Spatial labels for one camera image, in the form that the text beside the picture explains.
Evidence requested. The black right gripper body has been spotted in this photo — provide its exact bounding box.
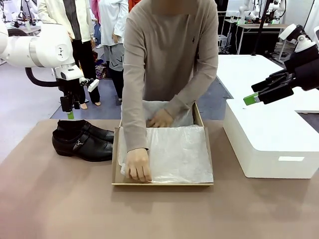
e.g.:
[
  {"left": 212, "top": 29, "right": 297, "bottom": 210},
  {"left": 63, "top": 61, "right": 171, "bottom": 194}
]
[{"left": 284, "top": 46, "right": 319, "bottom": 92}]

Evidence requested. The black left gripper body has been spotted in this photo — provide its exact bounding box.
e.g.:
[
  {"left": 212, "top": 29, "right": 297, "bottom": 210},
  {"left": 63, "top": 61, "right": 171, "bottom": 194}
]
[{"left": 58, "top": 79, "right": 83, "bottom": 100}]

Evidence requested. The black leather shoe with buckle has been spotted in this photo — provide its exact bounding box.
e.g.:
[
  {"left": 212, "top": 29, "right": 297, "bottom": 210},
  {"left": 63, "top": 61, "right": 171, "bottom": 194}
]
[{"left": 51, "top": 129, "right": 114, "bottom": 162}]

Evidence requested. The white tissue paper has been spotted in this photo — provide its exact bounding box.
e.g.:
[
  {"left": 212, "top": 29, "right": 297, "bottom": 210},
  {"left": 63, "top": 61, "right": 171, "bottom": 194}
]
[{"left": 119, "top": 100, "right": 214, "bottom": 184}]

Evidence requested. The person's left forearm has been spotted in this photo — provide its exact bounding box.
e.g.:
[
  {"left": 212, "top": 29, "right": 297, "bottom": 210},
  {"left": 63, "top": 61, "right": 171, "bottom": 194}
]
[{"left": 163, "top": 74, "right": 217, "bottom": 119}]

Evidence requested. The person's right forearm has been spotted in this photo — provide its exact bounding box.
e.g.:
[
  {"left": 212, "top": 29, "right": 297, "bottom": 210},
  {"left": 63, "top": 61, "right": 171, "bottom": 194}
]
[{"left": 122, "top": 82, "right": 150, "bottom": 153}]

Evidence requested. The brown cardboard shoe box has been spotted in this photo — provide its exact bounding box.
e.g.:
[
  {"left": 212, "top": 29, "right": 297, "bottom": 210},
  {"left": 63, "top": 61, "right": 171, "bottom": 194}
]
[{"left": 111, "top": 101, "right": 214, "bottom": 187}]

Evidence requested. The person's left hand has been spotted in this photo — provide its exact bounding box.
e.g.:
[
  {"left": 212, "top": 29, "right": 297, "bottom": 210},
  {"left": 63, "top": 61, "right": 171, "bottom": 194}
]
[{"left": 149, "top": 109, "right": 174, "bottom": 128}]

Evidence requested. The person's right hand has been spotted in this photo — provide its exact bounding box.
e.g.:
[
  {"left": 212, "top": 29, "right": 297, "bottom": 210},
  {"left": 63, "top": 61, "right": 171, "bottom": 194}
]
[{"left": 124, "top": 148, "right": 153, "bottom": 183}]

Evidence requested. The large white table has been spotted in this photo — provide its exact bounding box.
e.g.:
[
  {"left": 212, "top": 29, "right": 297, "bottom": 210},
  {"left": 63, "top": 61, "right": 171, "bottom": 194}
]
[{"left": 213, "top": 54, "right": 319, "bottom": 114}]

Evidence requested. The colourful patterned bag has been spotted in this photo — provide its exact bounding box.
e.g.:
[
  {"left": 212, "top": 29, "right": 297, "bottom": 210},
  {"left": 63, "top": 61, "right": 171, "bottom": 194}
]
[{"left": 94, "top": 63, "right": 110, "bottom": 80}]

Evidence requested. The background brown table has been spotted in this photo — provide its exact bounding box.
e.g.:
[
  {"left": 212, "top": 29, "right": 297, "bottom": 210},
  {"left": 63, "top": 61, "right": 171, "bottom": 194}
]
[{"left": 235, "top": 23, "right": 289, "bottom": 55}]

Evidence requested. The black tripod pole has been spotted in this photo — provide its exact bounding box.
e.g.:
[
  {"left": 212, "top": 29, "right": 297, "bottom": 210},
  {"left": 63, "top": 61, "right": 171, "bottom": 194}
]
[{"left": 251, "top": 0, "right": 272, "bottom": 57}]

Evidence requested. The person in white shirt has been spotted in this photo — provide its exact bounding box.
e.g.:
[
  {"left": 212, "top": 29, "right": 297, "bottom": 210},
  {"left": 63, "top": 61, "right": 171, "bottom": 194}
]
[{"left": 98, "top": 0, "right": 129, "bottom": 102}]

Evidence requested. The person in cream jacket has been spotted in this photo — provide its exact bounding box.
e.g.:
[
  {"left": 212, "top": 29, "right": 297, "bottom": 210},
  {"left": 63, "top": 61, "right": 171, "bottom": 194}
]
[{"left": 37, "top": 0, "right": 102, "bottom": 110}]

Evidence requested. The person in pink top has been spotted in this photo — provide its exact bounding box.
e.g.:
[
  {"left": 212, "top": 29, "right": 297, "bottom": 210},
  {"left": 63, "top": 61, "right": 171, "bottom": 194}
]
[{"left": 90, "top": 0, "right": 101, "bottom": 48}]

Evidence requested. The person in beige sweater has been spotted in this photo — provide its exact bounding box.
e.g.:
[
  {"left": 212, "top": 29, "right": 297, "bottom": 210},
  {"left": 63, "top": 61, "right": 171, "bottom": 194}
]
[{"left": 122, "top": 0, "right": 220, "bottom": 103}]

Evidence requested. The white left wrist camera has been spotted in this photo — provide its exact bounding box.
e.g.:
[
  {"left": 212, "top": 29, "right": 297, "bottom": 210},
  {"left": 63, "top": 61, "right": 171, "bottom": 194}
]
[{"left": 79, "top": 77, "right": 100, "bottom": 93}]

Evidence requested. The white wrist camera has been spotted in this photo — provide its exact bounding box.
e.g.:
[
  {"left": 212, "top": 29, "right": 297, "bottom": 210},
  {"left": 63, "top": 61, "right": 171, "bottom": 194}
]
[
  {"left": 79, "top": 77, "right": 100, "bottom": 93},
  {"left": 278, "top": 24, "right": 298, "bottom": 41}
]

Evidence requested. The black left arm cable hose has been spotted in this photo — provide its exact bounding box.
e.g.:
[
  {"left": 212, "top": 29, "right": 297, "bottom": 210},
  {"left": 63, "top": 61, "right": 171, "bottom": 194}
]
[{"left": 24, "top": 67, "right": 66, "bottom": 88}]

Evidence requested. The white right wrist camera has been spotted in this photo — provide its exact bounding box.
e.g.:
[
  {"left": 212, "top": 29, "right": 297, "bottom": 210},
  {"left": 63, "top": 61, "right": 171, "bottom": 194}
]
[{"left": 278, "top": 24, "right": 298, "bottom": 41}]

